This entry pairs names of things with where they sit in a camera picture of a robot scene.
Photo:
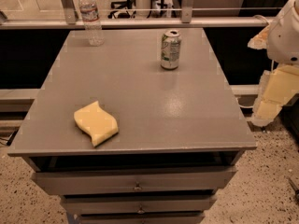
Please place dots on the yellow foam padded gripper finger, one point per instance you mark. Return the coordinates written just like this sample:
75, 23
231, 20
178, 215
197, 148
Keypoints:
276, 88

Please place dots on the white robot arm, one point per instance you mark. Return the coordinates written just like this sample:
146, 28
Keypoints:
280, 38

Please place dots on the green white 7up can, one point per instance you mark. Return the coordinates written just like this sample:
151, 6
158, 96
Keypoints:
170, 49

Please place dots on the grey drawer cabinet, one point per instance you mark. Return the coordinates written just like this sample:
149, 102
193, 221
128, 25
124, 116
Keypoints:
184, 118

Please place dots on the top grey drawer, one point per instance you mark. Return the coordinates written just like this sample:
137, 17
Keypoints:
134, 181

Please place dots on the grey drawer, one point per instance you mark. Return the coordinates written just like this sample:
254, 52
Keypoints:
149, 218
134, 181
138, 204

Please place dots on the yellow wavy sponge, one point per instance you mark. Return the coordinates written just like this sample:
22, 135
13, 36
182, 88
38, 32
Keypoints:
96, 122

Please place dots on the clear plastic water bottle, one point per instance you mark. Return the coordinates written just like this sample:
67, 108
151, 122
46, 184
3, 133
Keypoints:
91, 19

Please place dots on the bottom grey drawer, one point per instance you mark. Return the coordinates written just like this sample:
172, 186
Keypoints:
149, 218

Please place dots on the middle grey drawer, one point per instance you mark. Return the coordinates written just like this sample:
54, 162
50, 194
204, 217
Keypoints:
138, 204

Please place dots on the metal railing frame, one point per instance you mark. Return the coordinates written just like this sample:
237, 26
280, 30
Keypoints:
64, 14

